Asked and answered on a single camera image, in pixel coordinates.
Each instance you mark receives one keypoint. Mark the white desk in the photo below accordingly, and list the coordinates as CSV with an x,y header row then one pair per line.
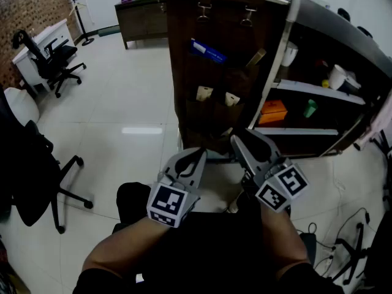
x,y
27,69

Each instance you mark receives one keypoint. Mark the small yellow object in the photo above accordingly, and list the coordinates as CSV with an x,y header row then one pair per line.
x,y
325,83

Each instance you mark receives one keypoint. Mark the brown pocket organizer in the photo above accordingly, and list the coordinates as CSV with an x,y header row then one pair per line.
x,y
202,115

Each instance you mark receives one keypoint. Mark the person's black shirt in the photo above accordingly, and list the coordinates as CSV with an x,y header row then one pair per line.
x,y
208,256

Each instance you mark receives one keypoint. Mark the person's leg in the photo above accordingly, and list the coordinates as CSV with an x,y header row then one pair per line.
x,y
133,201
249,204

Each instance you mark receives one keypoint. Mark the small white tag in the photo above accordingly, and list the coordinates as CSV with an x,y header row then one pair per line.
x,y
139,278

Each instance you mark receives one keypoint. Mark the dark green mat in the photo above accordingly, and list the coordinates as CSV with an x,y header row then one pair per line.
x,y
108,31

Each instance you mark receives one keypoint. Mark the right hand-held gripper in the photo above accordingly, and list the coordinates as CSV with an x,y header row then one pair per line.
x,y
275,179

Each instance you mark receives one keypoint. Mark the pink cloth bag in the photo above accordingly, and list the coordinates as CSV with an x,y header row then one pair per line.
x,y
381,118

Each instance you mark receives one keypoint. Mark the patterned bag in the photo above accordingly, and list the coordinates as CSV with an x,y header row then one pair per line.
x,y
9,274

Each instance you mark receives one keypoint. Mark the black stand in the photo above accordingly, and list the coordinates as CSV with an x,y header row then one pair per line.
x,y
384,145

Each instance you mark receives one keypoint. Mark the person's left forearm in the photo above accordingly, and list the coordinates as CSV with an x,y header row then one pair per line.
x,y
128,247

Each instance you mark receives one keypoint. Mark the dark bowl with white rim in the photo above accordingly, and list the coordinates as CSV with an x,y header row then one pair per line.
x,y
352,84

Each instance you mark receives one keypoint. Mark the white paper bucket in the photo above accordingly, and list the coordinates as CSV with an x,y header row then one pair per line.
x,y
337,76

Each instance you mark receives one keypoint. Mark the person's right leg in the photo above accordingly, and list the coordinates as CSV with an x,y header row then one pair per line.
x,y
249,204

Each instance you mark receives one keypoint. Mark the wooden clothes hanger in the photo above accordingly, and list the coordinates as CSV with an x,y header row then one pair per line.
x,y
76,7

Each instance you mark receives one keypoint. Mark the person's white shoe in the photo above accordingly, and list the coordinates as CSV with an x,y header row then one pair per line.
x,y
233,207

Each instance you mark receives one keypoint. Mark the beige packet item with hole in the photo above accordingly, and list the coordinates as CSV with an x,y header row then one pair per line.
x,y
203,94

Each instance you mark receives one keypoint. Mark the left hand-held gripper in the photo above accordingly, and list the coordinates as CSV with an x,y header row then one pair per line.
x,y
183,179

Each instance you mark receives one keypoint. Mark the small black object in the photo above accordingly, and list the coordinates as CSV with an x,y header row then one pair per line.
x,y
344,14
365,32

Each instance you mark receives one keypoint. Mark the black office chair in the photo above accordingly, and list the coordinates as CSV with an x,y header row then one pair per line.
x,y
58,57
356,251
33,179

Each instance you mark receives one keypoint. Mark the white power strip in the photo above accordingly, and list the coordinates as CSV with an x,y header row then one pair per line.
x,y
328,259

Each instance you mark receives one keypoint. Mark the orange box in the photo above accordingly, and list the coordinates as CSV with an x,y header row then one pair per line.
x,y
272,112

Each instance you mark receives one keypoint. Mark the person's right forearm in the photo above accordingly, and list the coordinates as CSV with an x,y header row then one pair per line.
x,y
281,240

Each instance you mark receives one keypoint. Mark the blue packet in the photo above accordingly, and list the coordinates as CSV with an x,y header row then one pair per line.
x,y
211,52

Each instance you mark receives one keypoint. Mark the person's left leg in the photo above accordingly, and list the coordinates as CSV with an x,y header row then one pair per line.
x,y
133,201

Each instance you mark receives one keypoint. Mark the brown wooden cabinet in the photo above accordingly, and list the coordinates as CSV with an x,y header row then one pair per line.
x,y
137,20

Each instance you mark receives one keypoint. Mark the metal clip hook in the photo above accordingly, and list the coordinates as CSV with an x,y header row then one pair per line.
x,y
204,6
250,10

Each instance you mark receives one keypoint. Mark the black coat rack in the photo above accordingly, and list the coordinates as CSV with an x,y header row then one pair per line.
x,y
81,23

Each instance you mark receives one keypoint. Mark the tall white cup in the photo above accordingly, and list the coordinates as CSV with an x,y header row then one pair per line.
x,y
289,54

